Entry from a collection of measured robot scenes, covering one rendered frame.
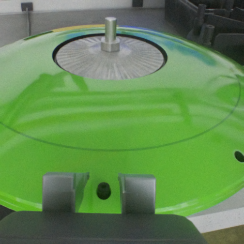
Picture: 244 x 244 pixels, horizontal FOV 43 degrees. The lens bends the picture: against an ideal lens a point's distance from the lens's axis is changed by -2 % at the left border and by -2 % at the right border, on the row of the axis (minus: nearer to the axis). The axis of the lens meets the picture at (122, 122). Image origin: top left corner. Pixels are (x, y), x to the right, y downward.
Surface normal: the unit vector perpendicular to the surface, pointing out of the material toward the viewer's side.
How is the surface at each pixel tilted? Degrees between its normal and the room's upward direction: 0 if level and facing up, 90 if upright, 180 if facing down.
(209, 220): 90
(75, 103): 11
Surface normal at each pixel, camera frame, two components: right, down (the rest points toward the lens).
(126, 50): 0.23, -0.78
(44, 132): -0.09, -0.57
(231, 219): 0.22, 0.58
